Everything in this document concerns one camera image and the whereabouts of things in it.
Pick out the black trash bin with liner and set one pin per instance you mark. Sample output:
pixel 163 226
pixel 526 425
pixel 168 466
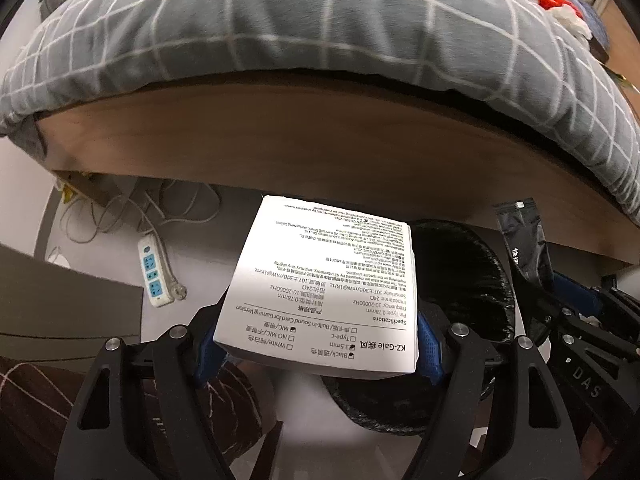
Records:
pixel 470 280

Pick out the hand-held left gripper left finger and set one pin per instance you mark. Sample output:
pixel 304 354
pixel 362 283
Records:
pixel 206 356

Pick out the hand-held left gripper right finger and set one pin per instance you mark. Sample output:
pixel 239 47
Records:
pixel 430 352

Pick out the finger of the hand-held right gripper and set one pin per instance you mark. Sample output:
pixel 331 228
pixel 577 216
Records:
pixel 575 291
pixel 585 380

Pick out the wooden bed frame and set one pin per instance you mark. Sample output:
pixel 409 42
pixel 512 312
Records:
pixel 300 135

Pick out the grey cabinet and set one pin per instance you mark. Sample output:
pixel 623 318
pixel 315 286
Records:
pixel 60 300

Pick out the white and blue power strip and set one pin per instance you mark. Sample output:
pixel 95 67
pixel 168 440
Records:
pixel 154 272

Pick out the grey checked bed sheet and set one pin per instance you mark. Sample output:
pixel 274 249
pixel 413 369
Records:
pixel 280 15

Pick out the white printed cardboard box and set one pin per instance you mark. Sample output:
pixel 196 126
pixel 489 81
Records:
pixel 320 285

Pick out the black sachet packet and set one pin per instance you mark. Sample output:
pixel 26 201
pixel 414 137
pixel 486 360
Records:
pixel 525 245

